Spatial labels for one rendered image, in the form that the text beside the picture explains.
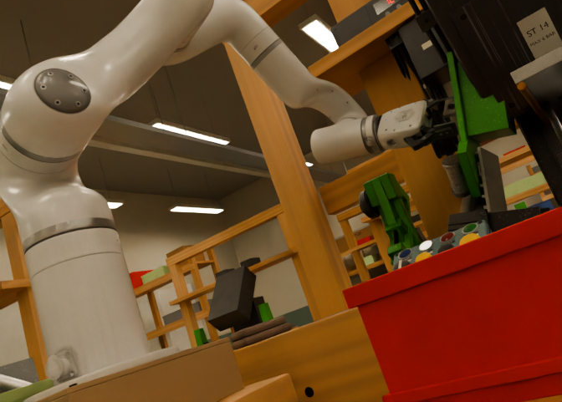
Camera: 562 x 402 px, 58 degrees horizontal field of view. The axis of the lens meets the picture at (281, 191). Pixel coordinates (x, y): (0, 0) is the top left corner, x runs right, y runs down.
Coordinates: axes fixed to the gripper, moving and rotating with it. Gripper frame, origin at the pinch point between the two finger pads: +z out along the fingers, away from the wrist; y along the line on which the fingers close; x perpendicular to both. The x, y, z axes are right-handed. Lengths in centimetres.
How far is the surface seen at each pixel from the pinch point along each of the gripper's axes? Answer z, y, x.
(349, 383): -14, -55, 7
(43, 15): -422, 304, -35
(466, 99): 4.7, -6.6, -6.9
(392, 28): -14.5, 30.7, -9.5
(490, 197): 5.5, -16.9, 8.3
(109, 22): -400, 354, 6
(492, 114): 8.6, -9.3, -4.2
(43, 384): -61, -67, -9
